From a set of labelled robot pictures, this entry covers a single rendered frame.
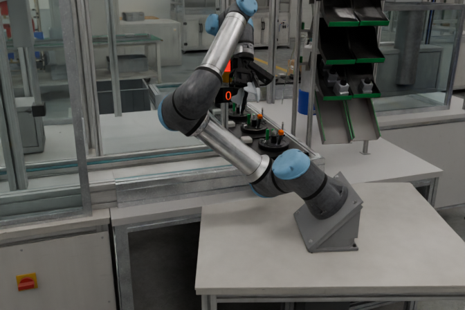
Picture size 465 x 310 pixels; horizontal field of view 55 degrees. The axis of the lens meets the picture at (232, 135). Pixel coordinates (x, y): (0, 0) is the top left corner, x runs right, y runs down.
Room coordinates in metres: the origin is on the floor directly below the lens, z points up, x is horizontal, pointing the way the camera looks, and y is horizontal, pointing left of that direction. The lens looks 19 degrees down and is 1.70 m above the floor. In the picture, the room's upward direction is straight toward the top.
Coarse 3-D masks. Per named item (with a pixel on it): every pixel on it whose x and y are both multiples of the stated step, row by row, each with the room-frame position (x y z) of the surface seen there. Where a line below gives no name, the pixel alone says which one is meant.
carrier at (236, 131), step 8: (248, 120) 2.21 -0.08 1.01; (256, 120) 2.17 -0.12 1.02; (232, 128) 2.20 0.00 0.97; (240, 128) 2.18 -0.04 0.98; (248, 128) 2.14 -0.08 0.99; (256, 128) 2.12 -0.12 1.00; (264, 128) 2.14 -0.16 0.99; (272, 128) 2.21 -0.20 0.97; (240, 136) 2.07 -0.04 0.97; (256, 136) 2.07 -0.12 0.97; (264, 136) 2.08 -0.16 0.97
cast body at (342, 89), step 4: (340, 80) 1.96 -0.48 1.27; (344, 80) 1.96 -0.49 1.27; (336, 84) 1.97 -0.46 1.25; (340, 84) 1.95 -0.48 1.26; (344, 84) 1.94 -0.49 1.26; (348, 84) 1.95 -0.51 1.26; (336, 88) 1.97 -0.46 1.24; (340, 88) 1.94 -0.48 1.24; (344, 88) 1.95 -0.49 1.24; (348, 88) 1.95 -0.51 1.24; (336, 92) 1.97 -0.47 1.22; (340, 92) 1.95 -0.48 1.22; (344, 92) 1.95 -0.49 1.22; (348, 92) 1.95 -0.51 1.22
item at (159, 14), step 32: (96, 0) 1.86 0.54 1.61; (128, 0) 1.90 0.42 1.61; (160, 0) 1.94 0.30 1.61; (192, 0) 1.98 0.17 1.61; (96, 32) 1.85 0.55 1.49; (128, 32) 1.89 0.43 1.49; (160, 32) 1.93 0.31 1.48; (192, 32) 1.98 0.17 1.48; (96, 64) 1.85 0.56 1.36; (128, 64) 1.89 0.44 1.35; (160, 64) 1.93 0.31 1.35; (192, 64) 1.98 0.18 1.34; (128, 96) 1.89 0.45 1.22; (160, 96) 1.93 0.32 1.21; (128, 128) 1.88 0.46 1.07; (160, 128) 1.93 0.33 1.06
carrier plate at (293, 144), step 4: (284, 136) 2.08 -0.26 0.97; (256, 140) 2.02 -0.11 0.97; (288, 140) 2.02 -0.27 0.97; (292, 140) 2.02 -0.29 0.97; (248, 144) 1.97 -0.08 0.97; (252, 144) 1.97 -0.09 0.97; (256, 144) 1.97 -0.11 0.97; (292, 144) 1.97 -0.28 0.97; (296, 144) 1.97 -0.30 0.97; (252, 148) 1.91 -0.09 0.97; (256, 148) 1.91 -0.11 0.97; (292, 148) 1.92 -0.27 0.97; (296, 148) 1.92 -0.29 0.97; (300, 148) 1.92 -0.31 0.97; (260, 152) 1.86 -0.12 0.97; (264, 152) 1.86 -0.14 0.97; (268, 152) 1.86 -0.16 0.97; (272, 152) 1.86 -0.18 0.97; (276, 152) 1.86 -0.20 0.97; (280, 152) 1.86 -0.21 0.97; (304, 152) 1.86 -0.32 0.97; (308, 152) 1.86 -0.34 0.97; (272, 156) 1.81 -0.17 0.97; (276, 156) 1.81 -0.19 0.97
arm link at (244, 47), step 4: (240, 44) 1.69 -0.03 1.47; (244, 44) 1.69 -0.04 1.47; (248, 44) 1.68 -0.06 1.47; (252, 44) 1.70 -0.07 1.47; (236, 48) 1.69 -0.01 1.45; (240, 48) 1.68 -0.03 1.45; (244, 48) 1.68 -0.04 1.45; (248, 48) 1.68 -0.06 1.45; (252, 48) 1.69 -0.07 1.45; (236, 52) 1.69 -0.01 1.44; (240, 52) 1.67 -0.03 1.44; (244, 52) 1.67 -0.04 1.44; (248, 52) 1.68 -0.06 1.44; (252, 52) 1.69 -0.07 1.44
